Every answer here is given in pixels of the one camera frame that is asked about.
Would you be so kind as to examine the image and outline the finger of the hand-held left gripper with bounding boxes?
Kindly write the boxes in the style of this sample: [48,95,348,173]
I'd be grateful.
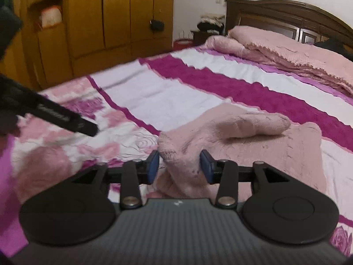
[17,87,99,137]

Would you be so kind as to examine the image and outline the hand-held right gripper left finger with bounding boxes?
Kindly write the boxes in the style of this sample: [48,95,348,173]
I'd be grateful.
[71,150,161,210]

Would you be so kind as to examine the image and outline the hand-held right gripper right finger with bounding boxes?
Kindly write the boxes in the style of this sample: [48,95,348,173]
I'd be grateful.
[199,149,284,209]

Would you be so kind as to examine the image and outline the pink knit sweater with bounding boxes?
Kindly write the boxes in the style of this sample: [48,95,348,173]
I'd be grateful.
[157,103,328,203]

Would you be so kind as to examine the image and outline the pile of folded clothes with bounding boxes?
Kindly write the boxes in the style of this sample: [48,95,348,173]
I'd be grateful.
[197,14,225,35]

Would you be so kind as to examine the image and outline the dark clothes by headboard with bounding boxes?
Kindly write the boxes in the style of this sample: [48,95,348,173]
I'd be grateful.
[313,37,353,59]

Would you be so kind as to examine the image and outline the striped floral bed sheet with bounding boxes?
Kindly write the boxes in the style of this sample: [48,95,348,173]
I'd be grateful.
[0,45,353,258]

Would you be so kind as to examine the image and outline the dark cloth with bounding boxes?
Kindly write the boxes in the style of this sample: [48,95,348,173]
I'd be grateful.
[0,0,24,61]

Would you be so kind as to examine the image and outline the white orange bundle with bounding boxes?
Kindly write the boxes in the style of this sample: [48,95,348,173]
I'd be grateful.
[40,6,63,28]

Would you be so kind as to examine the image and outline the wooden wardrobe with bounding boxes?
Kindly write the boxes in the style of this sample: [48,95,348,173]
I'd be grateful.
[0,0,175,92]

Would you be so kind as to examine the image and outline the red bin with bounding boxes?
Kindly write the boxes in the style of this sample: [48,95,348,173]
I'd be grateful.
[172,39,194,52]

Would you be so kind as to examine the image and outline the dark wooden nightstand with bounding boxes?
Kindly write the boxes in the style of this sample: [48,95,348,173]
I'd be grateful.
[191,30,222,46]

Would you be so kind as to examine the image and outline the small black bag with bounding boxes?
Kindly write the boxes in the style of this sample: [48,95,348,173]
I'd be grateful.
[149,19,165,33]

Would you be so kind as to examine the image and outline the pink folded quilt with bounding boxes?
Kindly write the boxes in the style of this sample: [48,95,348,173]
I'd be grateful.
[203,25,353,98]

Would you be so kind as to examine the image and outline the dark wooden headboard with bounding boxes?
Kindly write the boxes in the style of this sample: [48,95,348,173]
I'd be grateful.
[224,0,353,46]

